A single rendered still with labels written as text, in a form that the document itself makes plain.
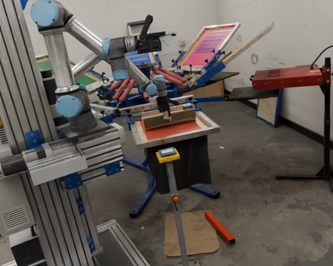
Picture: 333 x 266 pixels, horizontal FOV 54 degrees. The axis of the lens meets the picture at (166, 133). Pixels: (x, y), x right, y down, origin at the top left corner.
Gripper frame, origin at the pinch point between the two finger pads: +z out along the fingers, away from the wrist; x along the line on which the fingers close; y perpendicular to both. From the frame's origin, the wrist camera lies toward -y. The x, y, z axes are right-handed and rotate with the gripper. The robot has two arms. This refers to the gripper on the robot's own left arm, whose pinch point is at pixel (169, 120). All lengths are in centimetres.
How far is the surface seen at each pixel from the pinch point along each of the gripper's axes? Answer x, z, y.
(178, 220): 55, 53, 16
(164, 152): 55, 2, 16
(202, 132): 35.9, 2.6, -14.5
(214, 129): 35.8, 2.7, -23.7
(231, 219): 4, 102, -36
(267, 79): -27, -7, -96
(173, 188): 55, 28, 15
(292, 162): -69, 105, -138
